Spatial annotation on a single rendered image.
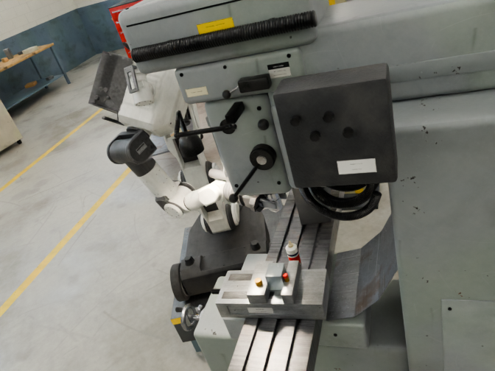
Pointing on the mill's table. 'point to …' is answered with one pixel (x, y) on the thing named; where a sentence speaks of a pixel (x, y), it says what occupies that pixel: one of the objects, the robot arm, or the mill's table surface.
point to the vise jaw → (257, 295)
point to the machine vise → (253, 311)
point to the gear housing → (239, 68)
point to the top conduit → (226, 36)
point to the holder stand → (306, 215)
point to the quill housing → (244, 131)
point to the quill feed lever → (267, 157)
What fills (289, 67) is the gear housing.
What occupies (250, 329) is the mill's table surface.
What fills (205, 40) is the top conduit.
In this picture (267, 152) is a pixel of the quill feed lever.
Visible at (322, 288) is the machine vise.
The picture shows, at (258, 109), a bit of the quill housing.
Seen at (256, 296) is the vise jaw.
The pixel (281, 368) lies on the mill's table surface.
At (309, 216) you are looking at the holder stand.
